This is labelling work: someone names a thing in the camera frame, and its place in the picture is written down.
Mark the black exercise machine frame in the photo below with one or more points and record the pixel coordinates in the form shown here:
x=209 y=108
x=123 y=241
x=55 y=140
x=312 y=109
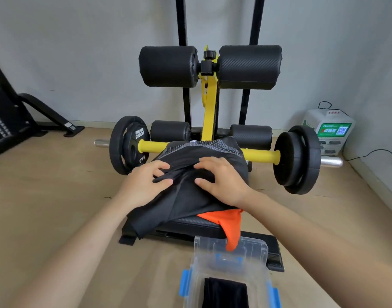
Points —
x=9 y=125

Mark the person's right forearm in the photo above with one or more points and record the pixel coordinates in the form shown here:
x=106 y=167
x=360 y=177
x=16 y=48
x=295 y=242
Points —
x=311 y=250

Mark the black sports shorts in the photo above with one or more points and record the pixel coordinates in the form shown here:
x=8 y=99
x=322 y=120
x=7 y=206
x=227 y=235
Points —
x=183 y=202

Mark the yellow leg lever bar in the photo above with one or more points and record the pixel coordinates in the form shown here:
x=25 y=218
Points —
x=210 y=102

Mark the black adjustment knob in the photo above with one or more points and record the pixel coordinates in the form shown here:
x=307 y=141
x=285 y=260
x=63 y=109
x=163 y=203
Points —
x=209 y=55

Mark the person's left thumb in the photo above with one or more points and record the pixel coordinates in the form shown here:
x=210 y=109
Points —
x=163 y=185

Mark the plain black weight plate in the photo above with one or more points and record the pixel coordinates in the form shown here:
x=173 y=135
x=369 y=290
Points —
x=284 y=160
x=310 y=160

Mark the person's left hand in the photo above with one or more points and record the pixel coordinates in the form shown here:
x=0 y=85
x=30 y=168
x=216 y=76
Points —
x=141 y=186

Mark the person's right hand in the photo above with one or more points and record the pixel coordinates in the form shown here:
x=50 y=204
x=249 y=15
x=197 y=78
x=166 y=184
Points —
x=229 y=186

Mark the person's left forearm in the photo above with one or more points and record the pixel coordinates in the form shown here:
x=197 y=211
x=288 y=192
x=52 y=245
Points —
x=80 y=253

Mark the black folded cloth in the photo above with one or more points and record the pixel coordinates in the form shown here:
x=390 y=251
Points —
x=224 y=295

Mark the white power bank station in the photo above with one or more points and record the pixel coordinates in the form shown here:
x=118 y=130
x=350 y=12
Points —
x=330 y=131

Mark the black weight plate white print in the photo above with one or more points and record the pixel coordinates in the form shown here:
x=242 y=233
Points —
x=127 y=147

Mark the clear storage box blue latches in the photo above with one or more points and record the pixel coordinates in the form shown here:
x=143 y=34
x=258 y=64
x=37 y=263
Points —
x=257 y=253

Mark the orange garment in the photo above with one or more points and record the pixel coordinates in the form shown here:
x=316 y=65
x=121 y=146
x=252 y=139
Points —
x=231 y=224

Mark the small black foam roller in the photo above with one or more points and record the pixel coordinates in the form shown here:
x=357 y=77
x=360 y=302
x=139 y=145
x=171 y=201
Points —
x=170 y=131
x=252 y=136

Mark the large black foam roller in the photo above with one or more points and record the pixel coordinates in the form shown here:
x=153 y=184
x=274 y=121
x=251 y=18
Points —
x=168 y=66
x=249 y=67

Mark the person's right thumb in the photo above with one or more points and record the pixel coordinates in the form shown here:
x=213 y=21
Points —
x=204 y=182

